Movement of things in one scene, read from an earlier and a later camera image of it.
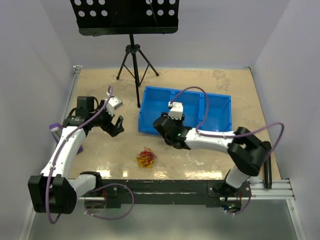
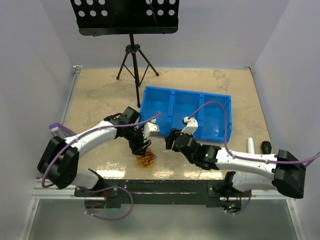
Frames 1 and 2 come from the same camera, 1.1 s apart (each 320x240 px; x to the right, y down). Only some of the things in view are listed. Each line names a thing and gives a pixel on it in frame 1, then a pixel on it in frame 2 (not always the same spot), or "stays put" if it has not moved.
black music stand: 99,18 stays put
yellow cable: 144,161 stays put
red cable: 146,156 stays put
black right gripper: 180,122 -> 169,139
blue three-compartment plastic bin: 201,110 stays put
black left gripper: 113,129 -> 138,148
